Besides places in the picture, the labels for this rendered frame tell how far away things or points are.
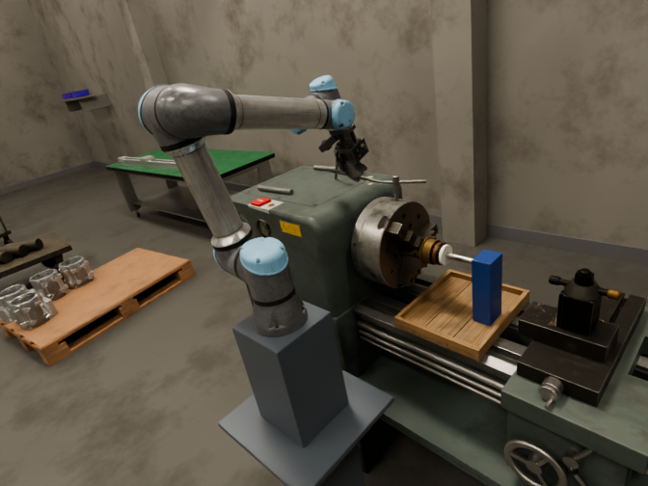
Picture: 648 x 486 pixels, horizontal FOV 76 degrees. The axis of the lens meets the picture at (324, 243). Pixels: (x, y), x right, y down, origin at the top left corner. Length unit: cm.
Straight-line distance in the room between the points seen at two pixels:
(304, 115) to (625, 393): 100
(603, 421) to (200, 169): 108
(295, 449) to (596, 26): 294
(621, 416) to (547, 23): 269
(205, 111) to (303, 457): 94
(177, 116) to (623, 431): 114
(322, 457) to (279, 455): 13
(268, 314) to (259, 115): 49
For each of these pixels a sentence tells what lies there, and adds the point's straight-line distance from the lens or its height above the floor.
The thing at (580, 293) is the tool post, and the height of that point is 114.
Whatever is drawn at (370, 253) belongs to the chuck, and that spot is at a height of 112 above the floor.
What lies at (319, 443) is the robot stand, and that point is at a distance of 132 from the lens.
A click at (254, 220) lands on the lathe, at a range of 165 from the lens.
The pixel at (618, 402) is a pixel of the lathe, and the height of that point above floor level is 93.
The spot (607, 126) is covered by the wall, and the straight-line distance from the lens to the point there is 339.
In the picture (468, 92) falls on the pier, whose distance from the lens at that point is 338.
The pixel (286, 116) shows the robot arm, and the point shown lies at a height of 162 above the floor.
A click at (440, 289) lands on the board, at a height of 88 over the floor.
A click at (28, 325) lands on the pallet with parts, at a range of 402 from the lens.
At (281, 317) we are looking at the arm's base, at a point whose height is 115.
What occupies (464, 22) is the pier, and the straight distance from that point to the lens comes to 336.
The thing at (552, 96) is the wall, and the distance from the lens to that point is 344.
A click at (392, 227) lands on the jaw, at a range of 138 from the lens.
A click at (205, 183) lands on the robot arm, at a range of 108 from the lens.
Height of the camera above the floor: 176
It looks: 25 degrees down
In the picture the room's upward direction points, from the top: 11 degrees counter-clockwise
